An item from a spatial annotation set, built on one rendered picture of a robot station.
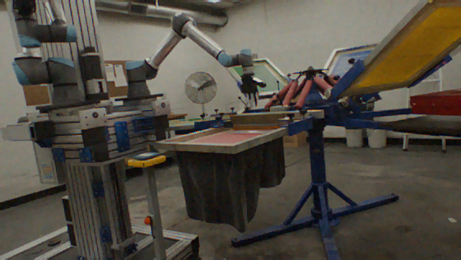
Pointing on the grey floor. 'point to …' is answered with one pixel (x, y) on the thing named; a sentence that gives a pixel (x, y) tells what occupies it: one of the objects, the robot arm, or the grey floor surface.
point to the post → (152, 201)
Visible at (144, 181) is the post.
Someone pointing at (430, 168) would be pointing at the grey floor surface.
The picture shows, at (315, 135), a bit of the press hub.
